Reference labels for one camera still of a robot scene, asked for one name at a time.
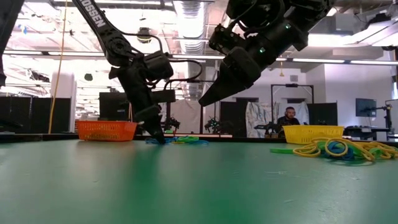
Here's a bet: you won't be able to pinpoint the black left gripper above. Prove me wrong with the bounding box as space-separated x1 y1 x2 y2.
108 62 167 146

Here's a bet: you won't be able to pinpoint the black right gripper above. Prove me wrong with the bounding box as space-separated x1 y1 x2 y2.
198 23 308 108

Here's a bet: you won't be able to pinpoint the orange plastic basket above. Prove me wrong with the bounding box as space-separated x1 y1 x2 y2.
76 120 138 142

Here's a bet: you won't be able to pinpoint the green rubber band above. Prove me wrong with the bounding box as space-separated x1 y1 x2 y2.
172 136 200 144
269 148 295 155

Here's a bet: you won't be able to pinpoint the tangled yellow rubber bands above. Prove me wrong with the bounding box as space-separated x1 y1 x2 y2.
293 138 398 163

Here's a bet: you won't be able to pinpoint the tangled blue rubber bands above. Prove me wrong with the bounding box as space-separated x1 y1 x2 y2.
321 141 354 161

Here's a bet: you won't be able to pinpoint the white patterned backdrop sheet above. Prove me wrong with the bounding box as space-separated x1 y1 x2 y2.
160 99 201 134
245 101 274 138

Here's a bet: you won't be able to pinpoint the black screen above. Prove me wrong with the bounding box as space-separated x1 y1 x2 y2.
98 91 133 122

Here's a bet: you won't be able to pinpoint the person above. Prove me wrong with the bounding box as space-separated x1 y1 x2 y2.
276 106 301 127

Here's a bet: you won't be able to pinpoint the green table mat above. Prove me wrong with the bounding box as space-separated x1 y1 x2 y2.
0 139 398 224

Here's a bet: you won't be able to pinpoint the yellow plastic basket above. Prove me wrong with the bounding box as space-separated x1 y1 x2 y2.
282 124 345 145

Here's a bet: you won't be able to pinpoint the long LED light bar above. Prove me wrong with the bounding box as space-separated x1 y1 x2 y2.
0 49 398 66

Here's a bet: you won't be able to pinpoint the black partition panel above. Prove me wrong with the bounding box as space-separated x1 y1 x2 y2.
0 96 72 134

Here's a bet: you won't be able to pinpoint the black curved object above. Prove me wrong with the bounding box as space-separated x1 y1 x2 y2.
0 119 24 133

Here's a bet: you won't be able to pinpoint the black frame stand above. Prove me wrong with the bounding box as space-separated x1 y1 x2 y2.
169 80 218 134
271 83 314 138

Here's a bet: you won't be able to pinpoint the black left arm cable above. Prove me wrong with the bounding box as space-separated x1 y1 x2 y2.
123 32 203 91

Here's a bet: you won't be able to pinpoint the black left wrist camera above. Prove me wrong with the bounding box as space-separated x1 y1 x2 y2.
150 89 177 104

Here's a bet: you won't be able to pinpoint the silver ventilation duct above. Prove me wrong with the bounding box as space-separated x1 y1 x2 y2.
172 0 210 91

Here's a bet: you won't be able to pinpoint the yellow hanging power cable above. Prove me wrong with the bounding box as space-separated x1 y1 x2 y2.
47 0 69 134

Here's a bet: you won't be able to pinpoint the grey wall monitor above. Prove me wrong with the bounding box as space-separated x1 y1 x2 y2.
355 98 377 118

